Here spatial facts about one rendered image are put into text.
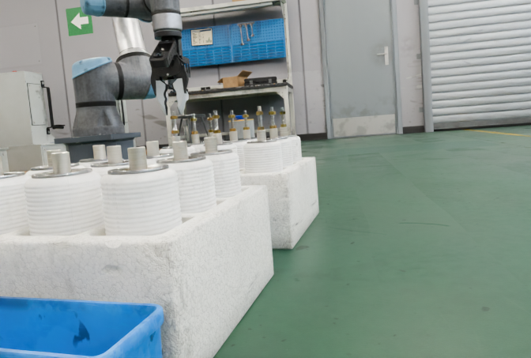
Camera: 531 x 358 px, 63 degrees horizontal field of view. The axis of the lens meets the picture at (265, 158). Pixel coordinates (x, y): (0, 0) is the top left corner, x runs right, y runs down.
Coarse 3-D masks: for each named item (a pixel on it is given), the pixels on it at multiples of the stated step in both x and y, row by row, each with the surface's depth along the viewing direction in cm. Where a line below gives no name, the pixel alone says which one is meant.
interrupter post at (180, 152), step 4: (172, 144) 66; (176, 144) 66; (180, 144) 66; (184, 144) 66; (176, 148) 66; (180, 148) 66; (184, 148) 66; (176, 152) 66; (180, 152) 66; (184, 152) 66; (176, 156) 66; (180, 156) 66; (184, 156) 66
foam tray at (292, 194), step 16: (304, 160) 126; (240, 176) 103; (256, 176) 102; (272, 176) 101; (288, 176) 101; (304, 176) 119; (272, 192) 101; (288, 192) 100; (304, 192) 118; (272, 208) 101; (288, 208) 100; (304, 208) 117; (272, 224) 102; (288, 224) 101; (304, 224) 116; (272, 240) 102; (288, 240) 101
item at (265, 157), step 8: (248, 144) 106; (256, 144) 105; (264, 144) 104; (272, 144) 105; (280, 144) 107; (248, 152) 105; (256, 152) 104; (264, 152) 104; (272, 152) 105; (280, 152) 107; (248, 160) 106; (256, 160) 105; (264, 160) 104; (272, 160) 105; (280, 160) 107; (248, 168) 106; (256, 168) 105; (264, 168) 104; (272, 168) 105; (280, 168) 106
